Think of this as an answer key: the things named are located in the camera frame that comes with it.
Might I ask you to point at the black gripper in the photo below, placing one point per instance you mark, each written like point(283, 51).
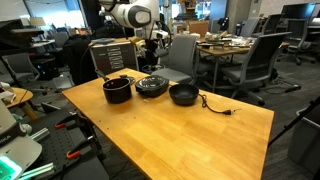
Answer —
point(152, 50)

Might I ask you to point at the glass pot lid black knob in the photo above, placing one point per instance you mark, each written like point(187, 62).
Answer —
point(130, 79)

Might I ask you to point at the black round bowl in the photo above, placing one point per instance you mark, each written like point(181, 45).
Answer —
point(183, 95)

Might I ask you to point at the grey padded office chair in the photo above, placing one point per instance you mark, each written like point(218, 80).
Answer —
point(180, 56)

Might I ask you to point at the black electric hot plate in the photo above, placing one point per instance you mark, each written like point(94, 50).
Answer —
point(151, 87)

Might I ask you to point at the brown cardboard box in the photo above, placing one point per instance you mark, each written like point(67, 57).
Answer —
point(199, 28)

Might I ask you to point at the black jacket pile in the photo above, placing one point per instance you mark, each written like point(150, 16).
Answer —
point(75, 56)

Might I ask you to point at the black computer tower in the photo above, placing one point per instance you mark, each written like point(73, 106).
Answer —
point(46, 70)

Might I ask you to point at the grey mesh office chair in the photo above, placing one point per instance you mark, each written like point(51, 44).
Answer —
point(263, 53)

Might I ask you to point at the white shade table lamp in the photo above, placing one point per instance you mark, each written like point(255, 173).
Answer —
point(37, 21)

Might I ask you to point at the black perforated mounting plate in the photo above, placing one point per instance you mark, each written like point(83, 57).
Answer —
point(56, 146)

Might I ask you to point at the black shelf unit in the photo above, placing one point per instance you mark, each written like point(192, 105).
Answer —
point(16, 36)

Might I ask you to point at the round wooden side table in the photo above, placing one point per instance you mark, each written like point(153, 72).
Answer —
point(21, 95)

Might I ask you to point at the aluminium extrusion bar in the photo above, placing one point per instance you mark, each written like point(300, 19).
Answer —
point(40, 134)
point(36, 170)

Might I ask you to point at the black computer monitor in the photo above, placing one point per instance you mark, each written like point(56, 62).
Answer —
point(298, 10)

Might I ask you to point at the black tripod leg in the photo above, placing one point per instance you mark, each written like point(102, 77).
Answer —
point(293, 121)

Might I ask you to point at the grey plastic bin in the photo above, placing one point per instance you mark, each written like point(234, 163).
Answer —
point(306, 143)

